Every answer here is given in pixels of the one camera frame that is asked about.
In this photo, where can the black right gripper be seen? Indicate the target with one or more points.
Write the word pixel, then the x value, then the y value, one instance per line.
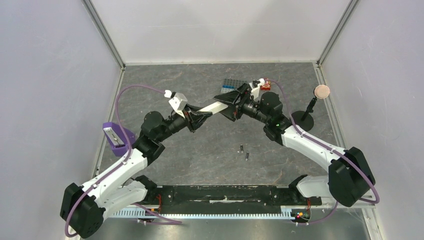
pixel 239 104

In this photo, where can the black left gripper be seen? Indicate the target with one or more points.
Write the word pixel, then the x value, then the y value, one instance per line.
pixel 195 120

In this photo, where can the white remote control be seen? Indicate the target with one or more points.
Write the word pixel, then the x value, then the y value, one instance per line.
pixel 214 108

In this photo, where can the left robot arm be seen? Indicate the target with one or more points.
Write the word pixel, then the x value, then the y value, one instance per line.
pixel 85 207

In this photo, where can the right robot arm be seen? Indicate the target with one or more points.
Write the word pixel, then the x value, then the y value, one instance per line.
pixel 348 176

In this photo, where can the grey lego baseplate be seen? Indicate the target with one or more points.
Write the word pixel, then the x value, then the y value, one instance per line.
pixel 233 82

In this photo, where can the red toy block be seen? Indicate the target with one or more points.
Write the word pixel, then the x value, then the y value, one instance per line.
pixel 266 86

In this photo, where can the black microphone stand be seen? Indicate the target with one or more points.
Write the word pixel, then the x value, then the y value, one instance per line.
pixel 303 118

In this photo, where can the purple holder block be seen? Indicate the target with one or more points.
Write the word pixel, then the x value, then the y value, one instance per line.
pixel 116 139

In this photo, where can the beige microphone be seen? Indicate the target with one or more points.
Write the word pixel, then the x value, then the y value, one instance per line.
pixel 322 91

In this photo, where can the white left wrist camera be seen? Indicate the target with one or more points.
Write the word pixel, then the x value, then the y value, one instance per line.
pixel 177 101

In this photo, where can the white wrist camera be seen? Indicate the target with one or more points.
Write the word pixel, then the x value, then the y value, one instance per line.
pixel 177 101
pixel 255 87

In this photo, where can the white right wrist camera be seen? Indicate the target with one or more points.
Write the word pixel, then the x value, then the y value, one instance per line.
pixel 255 87

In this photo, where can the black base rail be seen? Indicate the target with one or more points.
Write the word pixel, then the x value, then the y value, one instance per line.
pixel 223 199

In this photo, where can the white slotted cable duct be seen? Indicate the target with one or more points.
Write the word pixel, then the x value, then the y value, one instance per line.
pixel 139 213

